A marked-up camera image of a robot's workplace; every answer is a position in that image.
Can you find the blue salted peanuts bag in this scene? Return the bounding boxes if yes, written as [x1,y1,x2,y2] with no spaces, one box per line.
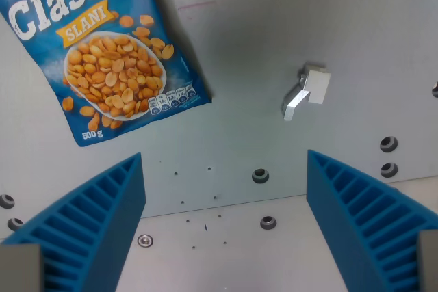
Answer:
[0,0,213,148]

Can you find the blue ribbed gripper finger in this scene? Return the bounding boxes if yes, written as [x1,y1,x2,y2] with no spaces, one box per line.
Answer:
[306,149,438,292]
[0,152,147,292]

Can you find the silver metal bracket block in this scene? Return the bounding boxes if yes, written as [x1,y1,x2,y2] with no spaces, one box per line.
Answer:
[281,62,332,122]

